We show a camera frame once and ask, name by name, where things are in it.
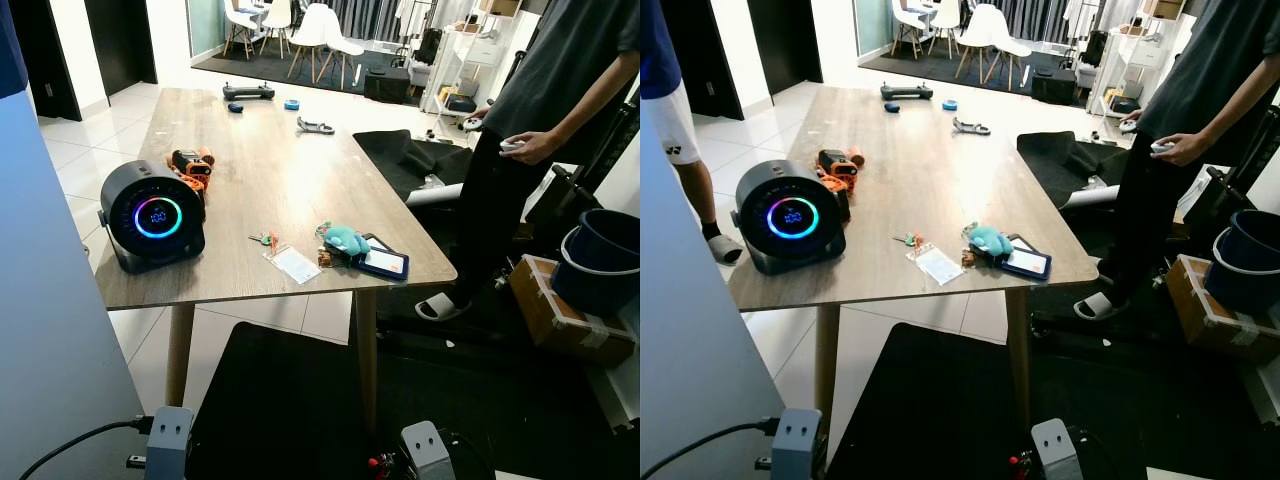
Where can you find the person's left hand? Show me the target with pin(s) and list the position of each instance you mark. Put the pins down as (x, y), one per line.
(1190, 150)
(540, 148)

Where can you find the person's right hand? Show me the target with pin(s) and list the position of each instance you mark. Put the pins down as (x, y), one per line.
(1134, 117)
(482, 116)

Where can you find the white handheld controller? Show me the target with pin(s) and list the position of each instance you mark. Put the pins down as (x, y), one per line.
(470, 124)
(508, 145)
(1160, 147)
(1126, 125)

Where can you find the keys with orange tag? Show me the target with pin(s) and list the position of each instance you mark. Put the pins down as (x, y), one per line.
(910, 240)
(265, 240)

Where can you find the white shelf cart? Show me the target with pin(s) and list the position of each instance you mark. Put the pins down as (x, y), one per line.
(480, 55)
(1140, 55)

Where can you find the black cloth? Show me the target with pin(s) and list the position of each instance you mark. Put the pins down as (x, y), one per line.
(395, 155)
(1060, 158)

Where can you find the black bag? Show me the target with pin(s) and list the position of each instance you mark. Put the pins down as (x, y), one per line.
(1054, 87)
(388, 85)

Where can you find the standing person dark clothes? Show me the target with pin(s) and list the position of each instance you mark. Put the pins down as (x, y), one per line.
(1200, 60)
(560, 60)

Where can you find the white roll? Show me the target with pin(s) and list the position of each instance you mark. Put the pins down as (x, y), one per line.
(1090, 198)
(435, 195)

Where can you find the person in blue shirt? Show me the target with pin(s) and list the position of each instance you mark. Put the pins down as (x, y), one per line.
(665, 120)
(10, 50)

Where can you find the grey curtains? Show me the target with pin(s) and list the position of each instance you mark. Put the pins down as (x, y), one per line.
(365, 15)
(1030, 15)

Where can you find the blue bucket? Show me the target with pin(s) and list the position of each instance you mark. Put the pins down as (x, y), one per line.
(1250, 285)
(600, 285)

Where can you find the cardboard box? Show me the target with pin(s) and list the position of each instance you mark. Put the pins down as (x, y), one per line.
(545, 310)
(1200, 310)

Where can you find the grey black hand tool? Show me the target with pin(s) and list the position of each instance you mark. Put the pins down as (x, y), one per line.
(968, 126)
(312, 126)

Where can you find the white chair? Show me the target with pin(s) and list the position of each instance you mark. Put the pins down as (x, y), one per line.
(322, 30)
(906, 18)
(988, 30)
(940, 15)
(242, 18)
(277, 15)

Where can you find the black door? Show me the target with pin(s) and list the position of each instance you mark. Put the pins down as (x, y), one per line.
(45, 55)
(705, 50)
(785, 45)
(120, 45)

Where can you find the wooden table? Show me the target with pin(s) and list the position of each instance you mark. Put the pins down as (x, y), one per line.
(280, 180)
(930, 180)

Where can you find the dark rug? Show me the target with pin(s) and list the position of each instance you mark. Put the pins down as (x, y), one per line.
(915, 65)
(250, 65)

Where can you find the black handheld controller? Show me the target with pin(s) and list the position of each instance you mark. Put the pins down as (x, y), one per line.
(248, 92)
(906, 92)

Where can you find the clear plastic card holder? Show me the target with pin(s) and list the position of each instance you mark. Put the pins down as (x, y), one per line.
(938, 266)
(295, 265)

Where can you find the wooden table leg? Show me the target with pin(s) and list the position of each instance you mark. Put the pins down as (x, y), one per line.
(1018, 350)
(827, 355)
(366, 350)
(180, 350)

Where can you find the black round speaker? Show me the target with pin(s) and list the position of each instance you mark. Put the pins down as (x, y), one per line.
(793, 255)
(158, 250)

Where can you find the orange cylinder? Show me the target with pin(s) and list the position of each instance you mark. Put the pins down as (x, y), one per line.
(856, 157)
(207, 156)

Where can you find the orange black power tool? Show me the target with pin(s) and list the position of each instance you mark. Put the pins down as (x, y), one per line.
(190, 160)
(833, 160)

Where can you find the orange square fan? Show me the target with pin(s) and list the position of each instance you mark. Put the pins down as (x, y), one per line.
(835, 183)
(195, 182)

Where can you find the black floor mat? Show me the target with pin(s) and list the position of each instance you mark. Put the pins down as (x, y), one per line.
(300, 400)
(950, 400)

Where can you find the black metal frame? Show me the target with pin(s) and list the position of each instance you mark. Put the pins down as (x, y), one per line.
(585, 190)
(1235, 190)

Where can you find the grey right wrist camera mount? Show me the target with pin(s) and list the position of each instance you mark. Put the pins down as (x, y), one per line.
(425, 450)
(1055, 450)

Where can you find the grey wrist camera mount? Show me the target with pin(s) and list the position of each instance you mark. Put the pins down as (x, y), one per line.
(1055, 450)
(425, 450)
(170, 445)
(797, 445)

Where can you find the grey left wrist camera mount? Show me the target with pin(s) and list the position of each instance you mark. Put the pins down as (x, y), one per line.
(170, 445)
(797, 445)

